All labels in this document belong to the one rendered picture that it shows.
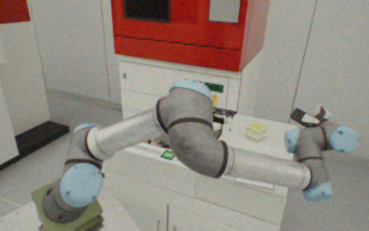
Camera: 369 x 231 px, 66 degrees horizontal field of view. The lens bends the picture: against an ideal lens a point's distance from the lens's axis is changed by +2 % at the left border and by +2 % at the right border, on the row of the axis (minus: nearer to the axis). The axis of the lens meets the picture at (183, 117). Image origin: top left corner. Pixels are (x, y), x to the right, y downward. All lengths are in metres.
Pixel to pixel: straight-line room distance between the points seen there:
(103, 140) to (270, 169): 0.49
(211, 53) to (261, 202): 0.82
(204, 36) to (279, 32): 1.56
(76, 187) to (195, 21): 1.05
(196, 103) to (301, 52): 2.42
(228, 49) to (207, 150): 0.98
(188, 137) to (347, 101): 2.64
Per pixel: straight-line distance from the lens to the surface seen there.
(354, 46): 3.06
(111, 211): 1.21
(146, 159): 1.25
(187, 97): 0.70
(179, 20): 1.62
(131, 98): 1.97
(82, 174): 0.91
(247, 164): 0.72
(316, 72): 3.09
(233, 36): 1.52
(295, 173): 0.81
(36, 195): 1.11
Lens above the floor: 1.64
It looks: 25 degrees down
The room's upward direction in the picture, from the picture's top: 2 degrees clockwise
